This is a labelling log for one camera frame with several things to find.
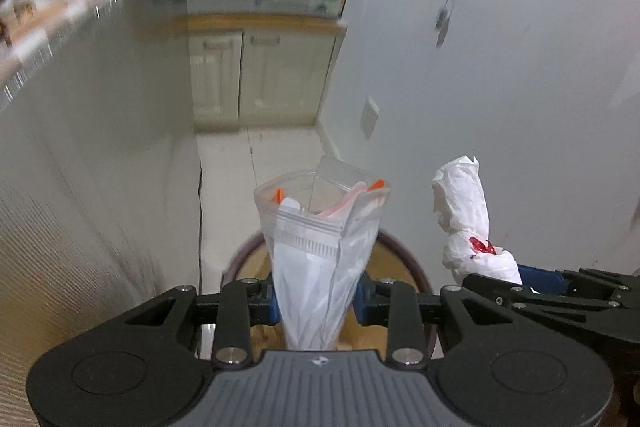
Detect cream cabinet wooden top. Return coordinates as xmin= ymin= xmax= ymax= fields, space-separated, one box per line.
xmin=186 ymin=14 xmax=348 ymax=132

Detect beige trash bin brown rim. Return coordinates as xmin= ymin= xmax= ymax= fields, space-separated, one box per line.
xmin=222 ymin=229 xmax=433 ymax=358

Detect black cable along counter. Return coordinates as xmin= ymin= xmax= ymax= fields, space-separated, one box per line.
xmin=197 ymin=167 xmax=207 ymax=295

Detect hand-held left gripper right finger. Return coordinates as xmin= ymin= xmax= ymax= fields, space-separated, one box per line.
xmin=354 ymin=278 xmax=503 ymax=368

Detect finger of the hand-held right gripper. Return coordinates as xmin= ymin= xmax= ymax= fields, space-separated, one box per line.
xmin=462 ymin=273 xmax=640 ymax=343
xmin=517 ymin=264 xmax=640 ymax=295

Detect clear zip bag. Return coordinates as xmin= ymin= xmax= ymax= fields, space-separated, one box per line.
xmin=253 ymin=155 xmax=391 ymax=352

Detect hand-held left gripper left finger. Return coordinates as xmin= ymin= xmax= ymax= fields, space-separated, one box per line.
xmin=122 ymin=278 xmax=281 ymax=369

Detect white plastic bag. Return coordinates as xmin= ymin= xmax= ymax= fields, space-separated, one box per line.
xmin=431 ymin=155 xmax=523 ymax=285

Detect white wall switch plate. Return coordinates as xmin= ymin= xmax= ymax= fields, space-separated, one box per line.
xmin=361 ymin=97 xmax=381 ymax=140

